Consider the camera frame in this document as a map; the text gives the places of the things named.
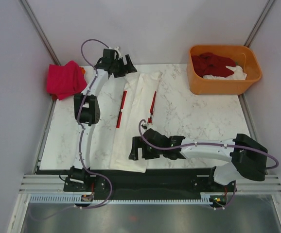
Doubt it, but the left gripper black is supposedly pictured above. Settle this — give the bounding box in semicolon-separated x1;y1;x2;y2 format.
110;55;136;79

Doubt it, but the white t-shirt red print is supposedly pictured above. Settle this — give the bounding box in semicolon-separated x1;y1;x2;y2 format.
109;71;161;173

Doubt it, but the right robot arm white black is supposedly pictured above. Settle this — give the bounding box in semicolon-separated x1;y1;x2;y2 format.
128;129;268;191

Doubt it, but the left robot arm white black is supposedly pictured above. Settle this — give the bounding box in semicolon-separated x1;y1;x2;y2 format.
68;48;137;191

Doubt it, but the orange cloth under pink shirt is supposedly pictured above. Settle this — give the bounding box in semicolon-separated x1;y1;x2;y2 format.
80;67;86;75

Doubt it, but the folded pink t-shirt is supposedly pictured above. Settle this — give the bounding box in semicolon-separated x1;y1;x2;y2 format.
46;61;87;100

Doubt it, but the dark red t-shirt in bin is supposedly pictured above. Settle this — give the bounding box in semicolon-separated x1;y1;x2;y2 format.
192;52;237;78

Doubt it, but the white t-shirt in bin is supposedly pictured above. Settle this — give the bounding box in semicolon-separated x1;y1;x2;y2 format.
202;65;248;81

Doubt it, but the orange plastic bin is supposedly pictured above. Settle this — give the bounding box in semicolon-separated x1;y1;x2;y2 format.
187;45;262;95

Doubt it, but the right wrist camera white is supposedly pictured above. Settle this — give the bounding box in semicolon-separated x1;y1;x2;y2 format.
141;123;153;131

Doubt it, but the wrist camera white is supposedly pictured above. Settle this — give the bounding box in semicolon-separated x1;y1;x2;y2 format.
109;46;123;58
141;123;153;131

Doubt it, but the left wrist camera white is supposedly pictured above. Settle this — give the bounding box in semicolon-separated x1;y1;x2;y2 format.
109;46;123;58

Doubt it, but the white slotted cable duct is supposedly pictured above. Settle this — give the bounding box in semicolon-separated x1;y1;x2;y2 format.
29;194;214;204

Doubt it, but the aluminium rail frame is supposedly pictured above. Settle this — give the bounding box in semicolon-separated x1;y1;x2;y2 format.
19;174;281;195

